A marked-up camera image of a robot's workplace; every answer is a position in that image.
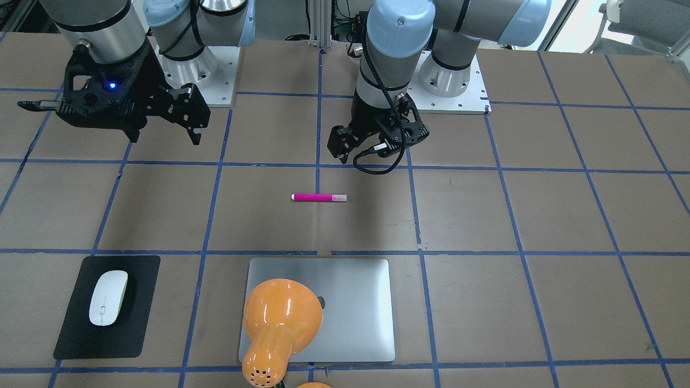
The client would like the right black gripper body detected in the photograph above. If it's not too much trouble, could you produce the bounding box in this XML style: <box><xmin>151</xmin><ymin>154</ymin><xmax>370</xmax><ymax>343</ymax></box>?
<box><xmin>57</xmin><ymin>41</ymin><xmax>173</xmax><ymax>133</ymax></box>

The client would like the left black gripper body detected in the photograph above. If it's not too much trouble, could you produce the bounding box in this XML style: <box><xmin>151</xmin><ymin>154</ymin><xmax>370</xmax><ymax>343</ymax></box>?
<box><xmin>348</xmin><ymin>94</ymin><xmax>417</xmax><ymax>157</ymax></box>

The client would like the pink highlighter pen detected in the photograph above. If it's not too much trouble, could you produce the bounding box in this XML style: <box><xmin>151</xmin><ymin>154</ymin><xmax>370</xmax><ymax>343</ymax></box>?
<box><xmin>291</xmin><ymin>192</ymin><xmax>348</xmax><ymax>202</ymax></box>

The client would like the white computer mouse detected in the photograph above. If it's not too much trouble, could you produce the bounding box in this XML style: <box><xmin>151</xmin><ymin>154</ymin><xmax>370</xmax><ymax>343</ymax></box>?
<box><xmin>88</xmin><ymin>270</ymin><xmax>129</xmax><ymax>327</ymax></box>

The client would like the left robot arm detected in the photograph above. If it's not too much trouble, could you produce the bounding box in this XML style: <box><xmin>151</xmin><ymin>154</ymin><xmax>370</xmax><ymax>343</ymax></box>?
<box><xmin>327</xmin><ymin>1</ymin><xmax>551</xmax><ymax>170</ymax></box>

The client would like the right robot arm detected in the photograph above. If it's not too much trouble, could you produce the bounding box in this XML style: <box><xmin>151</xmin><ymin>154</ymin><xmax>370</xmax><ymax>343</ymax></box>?
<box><xmin>17</xmin><ymin>1</ymin><xmax>256</xmax><ymax>146</ymax></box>

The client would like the black mousepad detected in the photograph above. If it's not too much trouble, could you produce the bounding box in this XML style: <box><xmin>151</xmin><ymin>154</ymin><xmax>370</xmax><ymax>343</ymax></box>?
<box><xmin>53</xmin><ymin>255</ymin><xmax>161</xmax><ymax>359</ymax></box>

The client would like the orange desk lamp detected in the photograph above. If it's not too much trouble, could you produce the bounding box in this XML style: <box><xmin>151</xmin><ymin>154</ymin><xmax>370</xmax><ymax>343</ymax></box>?
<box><xmin>241</xmin><ymin>278</ymin><xmax>326</xmax><ymax>387</ymax></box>

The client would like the grey closed laptop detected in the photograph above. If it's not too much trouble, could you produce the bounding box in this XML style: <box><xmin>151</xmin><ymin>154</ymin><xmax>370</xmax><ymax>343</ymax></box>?
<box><xmin>246</xmin><ymin>257</ymin><xmax>395</xmax><ymax>363</ymax></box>

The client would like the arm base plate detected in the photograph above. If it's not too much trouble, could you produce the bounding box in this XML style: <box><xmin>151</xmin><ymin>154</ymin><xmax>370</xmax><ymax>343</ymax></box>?
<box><xmin>157</xmin><ymin>46</ymin><xmax>242</xmax><ymax>108</ymax></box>
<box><xmin>408</xmin><ymin>51</ymin><xmax>492</xmax><ymax>115</ymax></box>

